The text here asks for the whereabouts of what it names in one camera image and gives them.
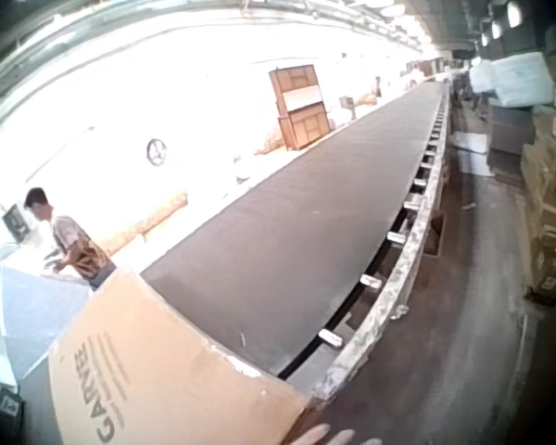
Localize person's right hand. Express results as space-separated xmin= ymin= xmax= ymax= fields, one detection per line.
xmin=292 ymin=422 xmax=359 ymax=445

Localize large brown cardboard carton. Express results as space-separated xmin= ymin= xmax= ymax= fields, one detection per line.
xmin=47 ymin=267 xmax=312 ymax=445

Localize long dark conveyor belt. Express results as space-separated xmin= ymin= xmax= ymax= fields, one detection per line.
xmin=138 ymin=79 xmax=449 ymax=377

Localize long brown heap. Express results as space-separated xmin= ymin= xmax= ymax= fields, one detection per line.
xmin=95 ymin=189 xmax=189 ymax=257

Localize white flat table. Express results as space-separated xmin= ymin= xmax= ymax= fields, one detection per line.
xmin=0 ymin=262 xmax=96 ymax=379

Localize white sheets on floor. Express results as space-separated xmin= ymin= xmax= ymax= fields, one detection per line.
xmin=451 ymin=131 xmax=498 ymax=178

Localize small black box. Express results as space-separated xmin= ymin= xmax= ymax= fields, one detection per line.
xmin=0 ymin=388 xmax=25 ymax=439

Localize wooden cabinet crate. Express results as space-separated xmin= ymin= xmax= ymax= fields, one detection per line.
xmin=268 ymin=64 xmax=331 ymax=151

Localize stack of brown cartons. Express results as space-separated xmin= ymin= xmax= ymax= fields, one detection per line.
xmin=519 ymin=53 xmax=556 ymax=305

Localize round black wheel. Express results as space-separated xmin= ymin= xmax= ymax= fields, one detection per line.
xmin=145 ymin=137 xmax=169 ymax=168

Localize dark stacked pallet load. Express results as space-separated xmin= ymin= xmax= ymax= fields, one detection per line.
xmin=486 ymin=102 xmax=537 ymax=158

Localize white wrapped bales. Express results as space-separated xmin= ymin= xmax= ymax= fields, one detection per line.
xmin=469 ymin=51 xmax=555 ymax=107

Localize conveyor metal frame with rollers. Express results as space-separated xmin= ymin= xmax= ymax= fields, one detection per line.
xmin=284 ymin=76 xmax=454 ymax=412

